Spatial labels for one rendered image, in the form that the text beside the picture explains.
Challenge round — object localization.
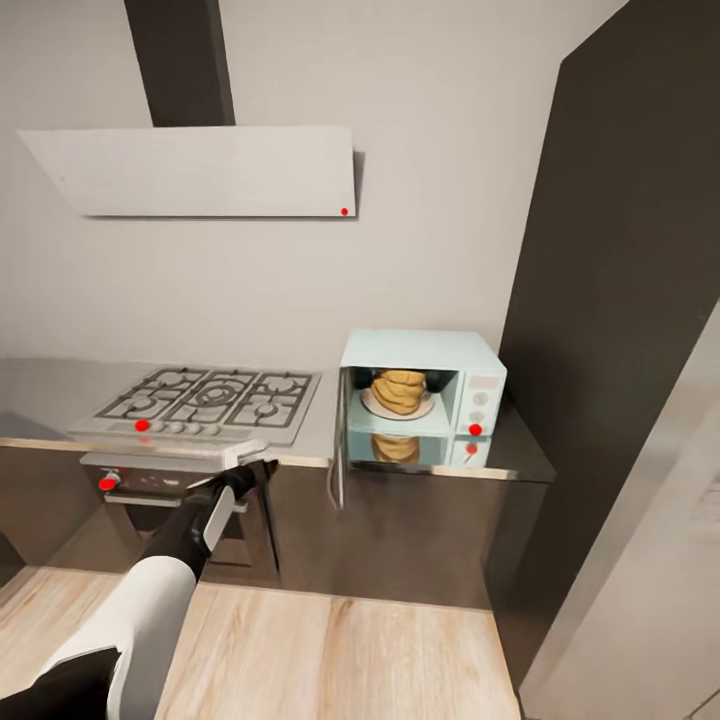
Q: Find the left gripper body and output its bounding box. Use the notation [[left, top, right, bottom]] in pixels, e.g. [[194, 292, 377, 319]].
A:
[[226, 459, 270, 498]]

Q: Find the popcorn bag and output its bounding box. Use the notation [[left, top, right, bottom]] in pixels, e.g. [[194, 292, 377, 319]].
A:
[[371, 367, 429, 415]]

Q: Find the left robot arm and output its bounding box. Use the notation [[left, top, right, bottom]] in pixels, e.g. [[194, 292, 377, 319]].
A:
[[0, 438, 279, 720]]

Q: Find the microwave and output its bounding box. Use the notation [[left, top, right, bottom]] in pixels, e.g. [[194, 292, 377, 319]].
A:
[[326, 327, 507, 520]]

